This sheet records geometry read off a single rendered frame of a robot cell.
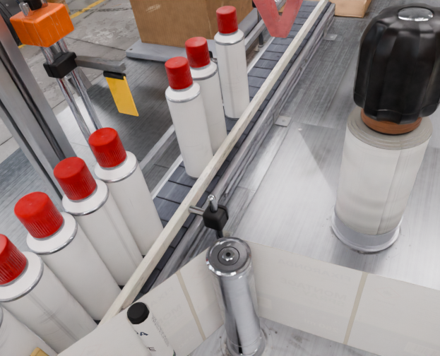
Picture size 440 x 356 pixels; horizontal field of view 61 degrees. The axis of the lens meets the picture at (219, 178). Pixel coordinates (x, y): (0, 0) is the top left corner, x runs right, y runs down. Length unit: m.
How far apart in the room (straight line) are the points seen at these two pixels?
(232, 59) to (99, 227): 0.38
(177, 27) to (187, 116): 0.57
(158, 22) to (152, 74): 0.15
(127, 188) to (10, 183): 0.46
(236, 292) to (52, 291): 0.19
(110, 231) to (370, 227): 0.32
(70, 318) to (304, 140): 0.46
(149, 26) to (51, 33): 0.71
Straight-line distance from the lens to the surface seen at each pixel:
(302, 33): 0.97
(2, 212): 0.83
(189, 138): 0.58
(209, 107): 0.61
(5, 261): 0.38
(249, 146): 0.70
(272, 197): 0.60
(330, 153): 0.67
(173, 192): 0.63
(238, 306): 0.35
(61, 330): 0.46
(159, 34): 1.14
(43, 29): 0.45
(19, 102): 0.52
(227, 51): 0.67
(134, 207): 0.48
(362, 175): 0.45
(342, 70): 0.98
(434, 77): 0.39
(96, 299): 0.49
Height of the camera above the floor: 1.33
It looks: 45 degrees down
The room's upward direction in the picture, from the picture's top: 10 degrees counter-clockwise
